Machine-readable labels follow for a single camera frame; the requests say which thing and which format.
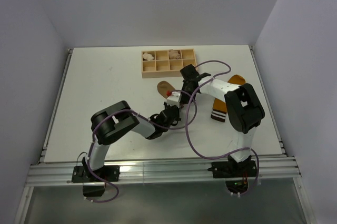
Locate aluminium front frame rails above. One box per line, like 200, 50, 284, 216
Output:
25, 155, 301, 187

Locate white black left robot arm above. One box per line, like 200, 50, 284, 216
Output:
82, 100, 181, 181

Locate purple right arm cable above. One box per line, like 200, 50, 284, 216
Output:
185, 60, 261, 197

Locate mustard orange sock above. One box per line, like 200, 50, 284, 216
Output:
210, 74, 246, 124

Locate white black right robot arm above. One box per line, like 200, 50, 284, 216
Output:
180, 64, 265, 177

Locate beige rolled sock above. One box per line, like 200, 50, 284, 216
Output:
168, 49, 182, 60

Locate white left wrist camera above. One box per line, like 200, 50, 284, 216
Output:
166, 91, 181, 108

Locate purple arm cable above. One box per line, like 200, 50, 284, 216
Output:
185, 60, 261, 197
88, 90, 199, 203

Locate wooden compartment tray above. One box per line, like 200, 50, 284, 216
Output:
141, 48, 197, 78

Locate aluminium table edge rail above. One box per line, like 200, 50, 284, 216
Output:
40, 48, 74, 158

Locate tan ribbed sock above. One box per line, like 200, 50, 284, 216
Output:
157, 81, 175, 99

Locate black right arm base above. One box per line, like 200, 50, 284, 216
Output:
207, 160, 259, 197

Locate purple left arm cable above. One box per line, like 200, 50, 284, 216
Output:
88, 90, 199, 203

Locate cream rolled sock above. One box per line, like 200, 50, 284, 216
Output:
142, 52, 155, 61

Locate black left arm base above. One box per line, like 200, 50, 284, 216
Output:
71, 165, 120, 198

